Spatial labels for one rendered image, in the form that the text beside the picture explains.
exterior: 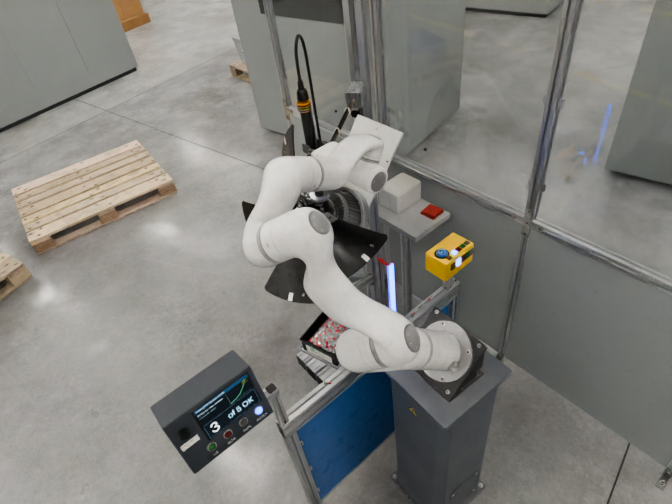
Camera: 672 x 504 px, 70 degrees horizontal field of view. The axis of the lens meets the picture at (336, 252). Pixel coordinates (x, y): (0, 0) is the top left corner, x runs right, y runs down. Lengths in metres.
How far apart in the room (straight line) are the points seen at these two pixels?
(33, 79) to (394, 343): 6.35
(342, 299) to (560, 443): 1.74
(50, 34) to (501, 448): 6.46
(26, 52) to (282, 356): 5.21
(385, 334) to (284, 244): 0.33
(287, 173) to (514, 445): 1.88
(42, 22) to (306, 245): 6.29
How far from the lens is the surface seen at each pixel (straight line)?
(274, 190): 1.10
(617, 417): 2.61
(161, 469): 2.78
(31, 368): 3.60
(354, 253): 1.68
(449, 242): 1.85
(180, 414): 1.32
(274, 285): 1.90
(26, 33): 7.03
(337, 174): 1.27
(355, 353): 1.24
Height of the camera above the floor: 2.30
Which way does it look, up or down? 42 degrees down
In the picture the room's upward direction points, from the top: 9 degrees counter-clockwise
